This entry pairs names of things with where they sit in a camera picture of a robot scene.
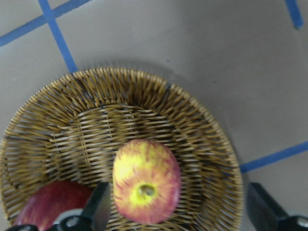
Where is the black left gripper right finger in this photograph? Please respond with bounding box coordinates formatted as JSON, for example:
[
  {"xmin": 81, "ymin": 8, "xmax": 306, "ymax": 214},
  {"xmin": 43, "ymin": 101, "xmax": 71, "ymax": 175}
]
[{"xmin": 246, "ymin": 182, "xmax": 308, "ymax": 231}]

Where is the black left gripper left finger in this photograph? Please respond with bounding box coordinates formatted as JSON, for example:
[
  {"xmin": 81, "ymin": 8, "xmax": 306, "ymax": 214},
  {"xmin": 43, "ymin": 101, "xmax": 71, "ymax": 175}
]
[{"xmin": 81, "ymin": 182, "xmax": 111, "ymax": 231}]

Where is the yellow-red apple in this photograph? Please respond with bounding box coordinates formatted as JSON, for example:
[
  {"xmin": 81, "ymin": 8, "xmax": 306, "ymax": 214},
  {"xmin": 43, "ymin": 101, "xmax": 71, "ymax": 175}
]
[{"xmin": 113, "ymin": 139, "xmax": 181, "ymax": 224}]

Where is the dark red apple in basket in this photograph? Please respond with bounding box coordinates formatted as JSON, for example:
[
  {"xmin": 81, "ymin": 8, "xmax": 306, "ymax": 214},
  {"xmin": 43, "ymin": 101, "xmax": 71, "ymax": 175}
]
[{"xmin": 13, "ymin": 181, "xmax": 92, "ymax": 231}]

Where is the brown wicker basket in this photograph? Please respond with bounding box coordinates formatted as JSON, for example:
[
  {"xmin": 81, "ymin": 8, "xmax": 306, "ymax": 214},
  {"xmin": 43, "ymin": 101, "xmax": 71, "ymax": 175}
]
[{"xmin": 0, "ymin": 68, "xmax": 244, "ymax": 231}]

